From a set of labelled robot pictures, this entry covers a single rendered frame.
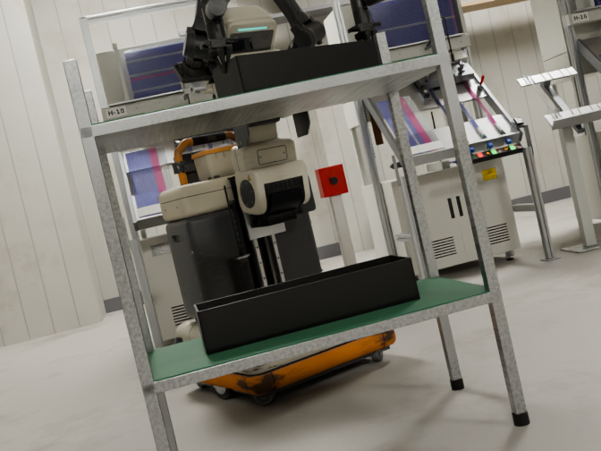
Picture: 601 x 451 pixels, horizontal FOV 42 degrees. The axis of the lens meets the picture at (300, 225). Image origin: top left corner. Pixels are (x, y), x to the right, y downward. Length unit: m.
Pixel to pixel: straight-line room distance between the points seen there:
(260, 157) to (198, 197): 0.31
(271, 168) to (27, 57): 4.22
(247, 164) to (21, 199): 4.04
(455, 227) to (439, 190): 0.24
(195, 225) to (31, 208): 3.79
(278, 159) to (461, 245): 2.03
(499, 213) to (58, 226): 3.57
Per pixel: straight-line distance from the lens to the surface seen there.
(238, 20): 2.80
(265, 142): 2.81
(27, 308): 6.65
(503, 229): 4.73
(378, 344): 2.92
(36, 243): 6.60
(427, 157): 4.24
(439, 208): 4.58
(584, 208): 4.69
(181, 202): 2.92
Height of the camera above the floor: 0.71
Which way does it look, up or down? 3 degrees down
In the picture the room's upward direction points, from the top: 13 degrees counter-clockwise
